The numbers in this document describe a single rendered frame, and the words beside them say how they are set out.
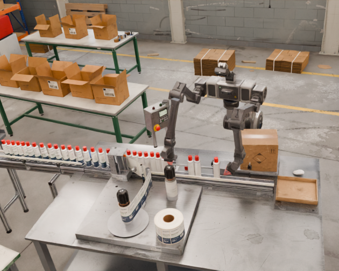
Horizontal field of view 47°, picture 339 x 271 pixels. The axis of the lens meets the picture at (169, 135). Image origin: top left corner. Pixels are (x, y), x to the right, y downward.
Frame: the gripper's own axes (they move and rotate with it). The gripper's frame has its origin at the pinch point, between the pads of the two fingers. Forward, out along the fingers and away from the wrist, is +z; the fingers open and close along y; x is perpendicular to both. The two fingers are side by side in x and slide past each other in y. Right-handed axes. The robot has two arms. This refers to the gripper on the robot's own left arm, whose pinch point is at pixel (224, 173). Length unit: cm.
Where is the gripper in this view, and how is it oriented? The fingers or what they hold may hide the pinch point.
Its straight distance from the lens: 317.2
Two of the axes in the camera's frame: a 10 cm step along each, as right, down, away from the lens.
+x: 8.0, 5.9, 1.1
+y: -2.8, 5.3, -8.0
